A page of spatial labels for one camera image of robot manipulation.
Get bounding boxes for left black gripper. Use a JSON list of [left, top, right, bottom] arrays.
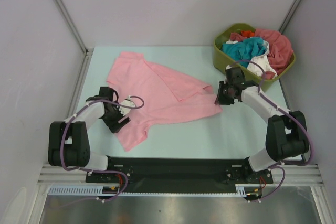
[[102, 101, 130, 133]]

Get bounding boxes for pink t shirt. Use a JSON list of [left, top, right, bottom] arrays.
[[107, 51, 222, 151]]

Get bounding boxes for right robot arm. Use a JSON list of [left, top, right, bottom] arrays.
[[215, 67, 310, 183]]

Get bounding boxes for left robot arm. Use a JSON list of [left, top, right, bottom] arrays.
[[48, 87, 136, 182]]

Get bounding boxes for olive green plastic bin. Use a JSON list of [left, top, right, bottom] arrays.
[[213, 23, 296, 91]]

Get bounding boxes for teal t shirt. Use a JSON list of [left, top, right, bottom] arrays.
[[221, 37, 268, 68]]

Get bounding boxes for white t shirt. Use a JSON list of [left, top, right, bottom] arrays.
[[227, 39, 279, 78]]

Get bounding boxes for orange t shirt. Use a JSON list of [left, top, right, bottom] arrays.
[[241, 30, 255, 38]]

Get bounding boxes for coral red t shirt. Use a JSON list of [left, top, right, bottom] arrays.
[[229, 28, 293, 80]]

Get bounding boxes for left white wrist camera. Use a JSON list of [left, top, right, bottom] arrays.
[[118, 96, 136, 116]]

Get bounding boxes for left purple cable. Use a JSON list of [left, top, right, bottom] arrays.
[[49, 94, 145, 205]]

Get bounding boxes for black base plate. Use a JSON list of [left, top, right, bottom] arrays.
[[52, 155, 308, 194]]

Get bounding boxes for white slotted cable duct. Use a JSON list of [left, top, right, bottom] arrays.
[[48, 185, 261, 197]]

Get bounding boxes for aluminium frame rail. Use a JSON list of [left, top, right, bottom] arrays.
[[37, 165, 324, 186]]

